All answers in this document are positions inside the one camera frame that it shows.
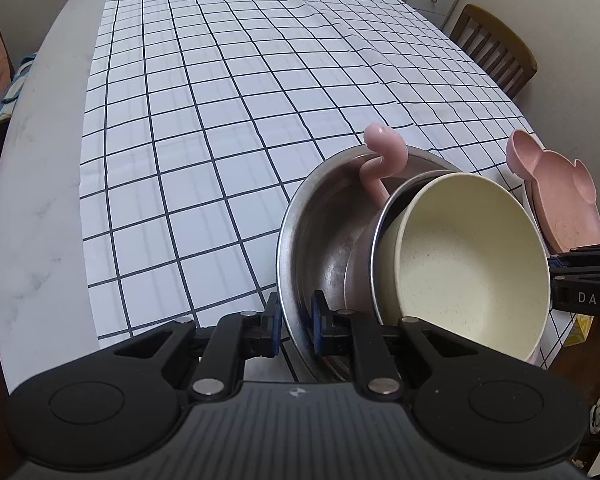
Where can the yellow cartoon box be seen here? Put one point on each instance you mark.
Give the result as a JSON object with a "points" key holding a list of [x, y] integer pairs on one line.
{"points": [[580, 332]]}

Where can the cream bowl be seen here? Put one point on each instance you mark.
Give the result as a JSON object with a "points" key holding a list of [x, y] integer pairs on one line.
{"points": [[470, 270]]}

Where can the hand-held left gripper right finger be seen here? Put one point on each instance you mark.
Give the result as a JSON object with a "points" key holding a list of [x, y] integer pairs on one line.
{"points": [[316, 325]]}

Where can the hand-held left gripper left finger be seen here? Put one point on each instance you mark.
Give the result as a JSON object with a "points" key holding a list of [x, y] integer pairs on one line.
{"points": [[276, 325]]}

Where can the blue striped cloth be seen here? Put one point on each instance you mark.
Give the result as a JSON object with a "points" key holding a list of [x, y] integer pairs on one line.
{"points": [[12, 90]]}

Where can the brown slatted wooden chair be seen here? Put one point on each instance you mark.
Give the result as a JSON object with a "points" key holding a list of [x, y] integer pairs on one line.
{"points": [[495, 45]]}

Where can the white black grid tablecloth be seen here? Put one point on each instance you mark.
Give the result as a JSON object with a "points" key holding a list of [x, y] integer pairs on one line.
{"points": [[205, 135]]}

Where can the large steel bowl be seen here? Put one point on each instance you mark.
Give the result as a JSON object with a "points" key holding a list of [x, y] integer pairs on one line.
{"points": [[325, 240]]}

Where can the small steel bowl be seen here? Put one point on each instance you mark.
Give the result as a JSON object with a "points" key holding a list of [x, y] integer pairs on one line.
{"points": [[397, 200]]}

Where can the pink mouse-shaped plate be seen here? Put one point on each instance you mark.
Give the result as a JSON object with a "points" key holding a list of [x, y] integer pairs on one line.
{"points": [[565, 210]]}

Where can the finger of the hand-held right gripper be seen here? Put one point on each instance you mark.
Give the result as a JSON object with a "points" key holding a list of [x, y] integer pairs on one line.
{"points": [[595, 252], [585, 271]]}

